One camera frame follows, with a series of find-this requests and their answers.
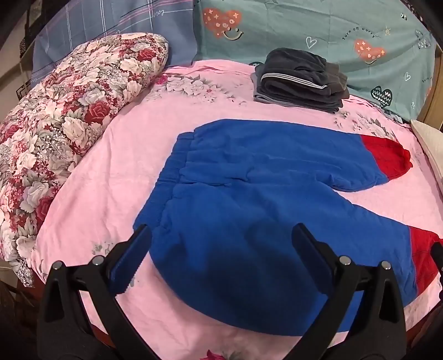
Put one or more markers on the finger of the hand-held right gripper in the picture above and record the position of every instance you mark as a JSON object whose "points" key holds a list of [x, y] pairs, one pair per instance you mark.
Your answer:
{"points": [[437, 258]]}

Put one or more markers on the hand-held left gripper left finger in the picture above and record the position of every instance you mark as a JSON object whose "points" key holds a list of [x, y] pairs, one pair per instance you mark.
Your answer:
{"points": [[133, 258]]}

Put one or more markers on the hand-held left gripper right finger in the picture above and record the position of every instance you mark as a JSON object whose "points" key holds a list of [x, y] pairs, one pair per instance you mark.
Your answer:
{"points": [[309, 254]]}

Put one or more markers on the blue and red pants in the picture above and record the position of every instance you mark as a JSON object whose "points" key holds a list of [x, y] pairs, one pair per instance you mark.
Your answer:
{"points": [[263, 194]]}

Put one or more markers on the folded dark striped-band pants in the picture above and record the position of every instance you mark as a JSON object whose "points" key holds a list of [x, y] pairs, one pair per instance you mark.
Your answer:
{"points": [[297, 78]]}

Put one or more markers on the pink floral bed sheet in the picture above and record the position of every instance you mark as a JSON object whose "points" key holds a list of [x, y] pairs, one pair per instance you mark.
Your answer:
{"points": [[114, 166]]}

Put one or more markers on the cream pillow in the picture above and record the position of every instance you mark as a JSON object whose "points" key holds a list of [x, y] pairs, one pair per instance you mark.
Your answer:
{"points": [[431, 142]]}

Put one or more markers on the folded grey garment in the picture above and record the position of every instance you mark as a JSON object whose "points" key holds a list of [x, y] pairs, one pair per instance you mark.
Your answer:
{"points": [[294, 104]]}

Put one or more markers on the red floral quilt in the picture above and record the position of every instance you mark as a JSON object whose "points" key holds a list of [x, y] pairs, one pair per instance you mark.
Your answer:
{"points": [[62, 114]]}

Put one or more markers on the teal heart print pillow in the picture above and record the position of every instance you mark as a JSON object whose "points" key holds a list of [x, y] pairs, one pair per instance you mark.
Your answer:
{"points": [[311, 31]]}

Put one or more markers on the blue-grey plaid pillow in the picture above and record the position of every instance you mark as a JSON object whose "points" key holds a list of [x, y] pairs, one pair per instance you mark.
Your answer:
{"points": [[103, 24]]}

